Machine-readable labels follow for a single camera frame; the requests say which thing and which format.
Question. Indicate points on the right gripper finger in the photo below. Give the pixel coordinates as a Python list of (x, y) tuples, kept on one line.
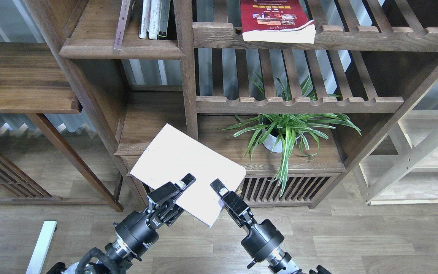
[(238, 210)]

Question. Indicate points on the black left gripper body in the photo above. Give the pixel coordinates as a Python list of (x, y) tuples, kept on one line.
[(137, 232)]

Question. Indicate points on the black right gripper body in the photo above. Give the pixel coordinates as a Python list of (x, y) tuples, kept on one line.
[(263, 242)]

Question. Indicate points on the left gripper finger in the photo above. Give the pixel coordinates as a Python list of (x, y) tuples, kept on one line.
[(168, 193)]

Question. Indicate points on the maroon book white characters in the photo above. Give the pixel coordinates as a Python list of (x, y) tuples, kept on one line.
[(125, 11)]

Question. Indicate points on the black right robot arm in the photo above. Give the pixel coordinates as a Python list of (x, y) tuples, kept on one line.
[(291, 268)]

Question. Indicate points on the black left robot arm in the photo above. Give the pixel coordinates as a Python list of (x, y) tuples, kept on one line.
[(94, 261)]

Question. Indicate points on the red book on shelf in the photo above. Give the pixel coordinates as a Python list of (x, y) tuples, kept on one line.
[(276, 21)]

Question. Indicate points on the white plant pot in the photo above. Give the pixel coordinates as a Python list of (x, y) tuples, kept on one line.
[(270, 142)]

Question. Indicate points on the dark wooden bookshelf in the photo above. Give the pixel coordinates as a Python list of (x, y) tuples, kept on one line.
[(370, 60)]

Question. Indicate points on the dark upright book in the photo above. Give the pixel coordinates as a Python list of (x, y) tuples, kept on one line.
[(165, 6)]

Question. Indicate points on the dark wooden side table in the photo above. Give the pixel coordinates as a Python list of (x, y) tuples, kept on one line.
[(32, 83)]

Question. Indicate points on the white post on floor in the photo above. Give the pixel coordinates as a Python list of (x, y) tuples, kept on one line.
[(42, 246)]

